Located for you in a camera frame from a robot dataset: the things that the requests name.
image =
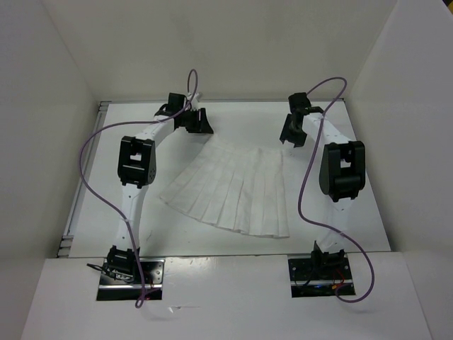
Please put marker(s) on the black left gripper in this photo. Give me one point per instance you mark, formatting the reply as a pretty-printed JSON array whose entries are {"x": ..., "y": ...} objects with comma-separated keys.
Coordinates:
[{"x": 202, "y": 126}]

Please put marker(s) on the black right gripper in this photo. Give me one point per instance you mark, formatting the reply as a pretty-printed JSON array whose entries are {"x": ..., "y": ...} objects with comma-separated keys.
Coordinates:
[{"x": 299, "y": 141}]

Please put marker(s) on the white pleated skirt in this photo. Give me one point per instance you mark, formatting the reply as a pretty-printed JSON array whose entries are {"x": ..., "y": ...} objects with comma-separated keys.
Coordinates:
[{"x": 233, "y": 188}]

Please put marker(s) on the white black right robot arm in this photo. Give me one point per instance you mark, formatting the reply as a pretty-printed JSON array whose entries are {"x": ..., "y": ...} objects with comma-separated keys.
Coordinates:
[{"x": 342, "y": 169}]

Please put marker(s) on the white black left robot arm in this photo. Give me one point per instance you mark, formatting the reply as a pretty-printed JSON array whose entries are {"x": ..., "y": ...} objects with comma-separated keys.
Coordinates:
[{"x": 137, "y": 170}]

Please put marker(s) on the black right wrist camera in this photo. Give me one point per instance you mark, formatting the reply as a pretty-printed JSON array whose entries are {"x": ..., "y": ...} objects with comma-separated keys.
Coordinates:
[{"x": 298, "y": 101}]

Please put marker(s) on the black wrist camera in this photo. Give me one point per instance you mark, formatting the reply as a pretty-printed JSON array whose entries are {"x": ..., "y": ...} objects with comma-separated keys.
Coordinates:
[
  {"x": 298, "y": 101},
  {"x": 177, "y": 103}
]

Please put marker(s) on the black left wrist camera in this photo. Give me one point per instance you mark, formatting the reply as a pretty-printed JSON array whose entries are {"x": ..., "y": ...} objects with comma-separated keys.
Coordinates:
[{"x": 177, "y": 103}]

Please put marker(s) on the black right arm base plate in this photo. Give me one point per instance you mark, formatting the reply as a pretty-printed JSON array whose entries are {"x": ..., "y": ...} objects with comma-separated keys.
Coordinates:
[{"x": 307, "y": 282}]

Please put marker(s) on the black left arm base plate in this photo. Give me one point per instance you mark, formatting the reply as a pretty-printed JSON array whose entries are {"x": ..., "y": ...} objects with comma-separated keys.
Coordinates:
[{"x": 123, "y": 287}]

